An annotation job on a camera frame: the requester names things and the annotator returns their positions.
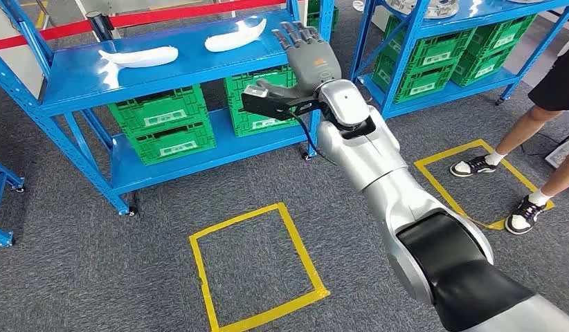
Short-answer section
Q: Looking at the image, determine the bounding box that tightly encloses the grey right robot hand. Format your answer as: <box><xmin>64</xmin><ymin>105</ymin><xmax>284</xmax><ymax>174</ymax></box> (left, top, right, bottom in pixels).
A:
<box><xmin>255</xmin><ymin>20</ymin><xmax>343</xmax><ymax>100</ymax></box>

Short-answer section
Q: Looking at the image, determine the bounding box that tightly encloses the white car mirror shell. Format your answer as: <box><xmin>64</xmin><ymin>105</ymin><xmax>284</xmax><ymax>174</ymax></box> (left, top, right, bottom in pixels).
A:
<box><xmin>204</xmin><ymin>17</ymin><xmax>268</xmax><ymax>53</ymax></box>

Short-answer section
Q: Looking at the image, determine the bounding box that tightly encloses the blue steel shelf rack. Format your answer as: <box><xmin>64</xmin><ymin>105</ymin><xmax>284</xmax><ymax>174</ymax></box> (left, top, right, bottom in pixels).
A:
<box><xmin>349</xmin><ymin>0</ymin><xmax>569</xmax><ymax>121</ymax></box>
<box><xmin>0</xmin><ymin>156</ymin><xmax>27</xmax><ymax>249</ymax></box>
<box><xmin>0</xmin><ymin>0</ymin><xmax>336</xmax><ymax>217</ymax></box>

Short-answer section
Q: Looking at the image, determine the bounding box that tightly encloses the green plastic crate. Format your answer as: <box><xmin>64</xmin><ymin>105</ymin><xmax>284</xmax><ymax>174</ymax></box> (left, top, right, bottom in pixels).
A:
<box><xmin>450</xmin><ymin>46</ymin><xmax>515</xmax><ymax>88</ymax></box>
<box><xmin>307</xmin><ymin>0</ymin><xmax>339</xmax><ymax>31</ymax></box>
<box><xmin>465</xmin><ymin>13</ymin><xmax>539</xmax><ymax>62</ymax></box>
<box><xmin>223</xmin><ymin>64</ymin><xmax>298</xmax><ymax>116</ymax></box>
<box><xmin>127</xmin><ymin>120</ymin><xmax>217</xmax><ymax>166</ymax></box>
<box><xmin>384</xmin><ymin>16</ymin><xmax>477</xmax><ymax>74</ymax></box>
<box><xmin>371</xmin><ymin>53</ymin><xmax>458</xmax><ymax>104</ymax></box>
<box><xmin>229</xmin><ymin>107</ymin><xmax>314</xmax><ymax>138</ymax></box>
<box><xmin>107</xmin><ymin>84</ymin><xmax>210</xmax><ymax>139</ymax></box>

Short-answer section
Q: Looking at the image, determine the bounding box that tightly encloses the grey wheel cover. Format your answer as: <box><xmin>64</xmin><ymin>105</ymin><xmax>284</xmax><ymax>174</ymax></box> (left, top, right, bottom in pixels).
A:
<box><xmin>386</xmin><ymin>0</ymin><xmax>460</xmax><ymax>20</ymax></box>

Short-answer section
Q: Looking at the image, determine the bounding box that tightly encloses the red barrier belt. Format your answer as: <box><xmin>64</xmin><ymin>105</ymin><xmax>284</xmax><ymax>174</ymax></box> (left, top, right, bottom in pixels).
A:
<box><xmin>0</xmin><ymin>0</ymin><xmax>290</xmax><ymax>51</ymax></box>

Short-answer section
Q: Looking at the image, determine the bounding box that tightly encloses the white mirror shell with scribble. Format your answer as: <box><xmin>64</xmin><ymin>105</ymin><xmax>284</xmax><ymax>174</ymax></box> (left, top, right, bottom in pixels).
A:
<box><xmin>98</xmin><ymin>46</ymin><xmax>180</xmax><ymax>70</ymax></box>

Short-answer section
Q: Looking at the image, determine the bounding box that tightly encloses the person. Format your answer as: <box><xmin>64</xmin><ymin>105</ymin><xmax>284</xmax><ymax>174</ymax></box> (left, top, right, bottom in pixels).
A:
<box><xmin>449</xmin><ymin>41</ymin><xmax>569</xmax><ymax>236</ymax></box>

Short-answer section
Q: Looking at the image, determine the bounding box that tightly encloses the black and white power box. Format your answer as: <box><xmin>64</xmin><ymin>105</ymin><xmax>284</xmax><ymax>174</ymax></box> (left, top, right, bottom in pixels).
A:
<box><xmin>544</xmin><ymin>135</ymin><xmax>569</xmax><ymax>172</ymax></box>

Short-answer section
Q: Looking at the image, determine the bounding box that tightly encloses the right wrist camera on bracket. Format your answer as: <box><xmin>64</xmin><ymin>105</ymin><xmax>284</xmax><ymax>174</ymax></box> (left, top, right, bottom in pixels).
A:
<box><xmin>240</xmin><ymin>85</ymin><xmax>326</xmax><ymax>123</ymax></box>

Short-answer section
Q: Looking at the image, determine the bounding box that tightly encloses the black camera cable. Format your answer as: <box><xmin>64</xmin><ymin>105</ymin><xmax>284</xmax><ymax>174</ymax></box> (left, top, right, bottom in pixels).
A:
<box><xmin>288</xmin><ymin>109</ymin><xmax>334</xmax><ymax>167</ymax></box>

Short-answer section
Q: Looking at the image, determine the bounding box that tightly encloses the black stanchion post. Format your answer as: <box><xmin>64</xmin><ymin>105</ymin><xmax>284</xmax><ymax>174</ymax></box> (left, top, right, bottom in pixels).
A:
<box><xmin>84</xmin><ymin>10</ymin><xmax>116</xmax><ymax>43</ymax></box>

